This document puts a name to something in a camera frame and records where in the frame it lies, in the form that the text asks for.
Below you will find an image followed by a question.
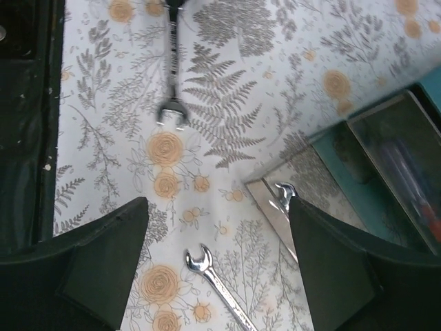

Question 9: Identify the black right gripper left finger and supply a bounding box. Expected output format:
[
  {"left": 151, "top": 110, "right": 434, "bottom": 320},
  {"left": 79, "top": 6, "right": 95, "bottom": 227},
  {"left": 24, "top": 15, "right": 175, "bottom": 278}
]
[{"left": 1, "top": 197, "right": 149, "bottom": 330}]

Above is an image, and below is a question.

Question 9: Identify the medium silver wrench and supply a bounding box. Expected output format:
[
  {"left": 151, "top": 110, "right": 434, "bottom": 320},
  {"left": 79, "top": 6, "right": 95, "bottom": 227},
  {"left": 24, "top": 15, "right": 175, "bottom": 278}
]
[{"left": 275, "top": 182, "right": 298, "bottom": 212}]

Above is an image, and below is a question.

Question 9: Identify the teal drawer cabinet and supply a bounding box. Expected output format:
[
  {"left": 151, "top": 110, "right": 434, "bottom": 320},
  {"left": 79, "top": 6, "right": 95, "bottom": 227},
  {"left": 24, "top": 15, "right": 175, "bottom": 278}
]
[{"left": 410, "top": 66, "right": 441, "bottom": 126}]

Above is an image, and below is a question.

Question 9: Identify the floral table mat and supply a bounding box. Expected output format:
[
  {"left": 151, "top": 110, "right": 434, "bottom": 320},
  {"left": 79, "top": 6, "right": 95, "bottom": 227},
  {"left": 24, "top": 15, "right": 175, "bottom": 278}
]
[{"left": 54, "top": 1, "right": 440, "bottom": 330}]

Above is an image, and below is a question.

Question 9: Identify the large silver wrench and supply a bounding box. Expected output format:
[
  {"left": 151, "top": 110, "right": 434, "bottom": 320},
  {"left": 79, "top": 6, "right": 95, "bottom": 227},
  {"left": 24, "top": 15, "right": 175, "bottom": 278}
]
[{"left": 156, "top": 0, "right": 189, "bottom": 130}]

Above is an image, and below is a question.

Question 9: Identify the small silver wrench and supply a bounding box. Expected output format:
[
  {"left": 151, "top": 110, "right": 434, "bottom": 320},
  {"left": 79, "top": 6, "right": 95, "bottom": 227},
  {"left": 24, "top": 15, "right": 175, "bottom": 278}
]
[{"left": 184, "top": 243, "right": 258, "bottom": 331}]

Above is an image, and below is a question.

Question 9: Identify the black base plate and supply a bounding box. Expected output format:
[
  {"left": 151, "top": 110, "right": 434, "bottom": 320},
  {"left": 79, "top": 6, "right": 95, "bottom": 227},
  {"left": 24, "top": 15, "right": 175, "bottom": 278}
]
[{"left": 1, "top": 1, "right": 65, "bottom": 256}]

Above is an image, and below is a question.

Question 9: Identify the blue red screwdriver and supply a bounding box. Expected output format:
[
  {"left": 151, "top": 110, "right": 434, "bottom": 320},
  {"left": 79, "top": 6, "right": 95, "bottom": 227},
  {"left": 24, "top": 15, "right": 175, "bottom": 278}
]
[{"left": 378, "top": 139, "right": 440, "bottom": 241}]

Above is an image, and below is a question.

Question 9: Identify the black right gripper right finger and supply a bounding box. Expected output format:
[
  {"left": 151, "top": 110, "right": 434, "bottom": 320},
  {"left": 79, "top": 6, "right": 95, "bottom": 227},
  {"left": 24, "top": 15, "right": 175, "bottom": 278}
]
[{"left": 289, "top": 197, "right": 440, "bottom": 330}]

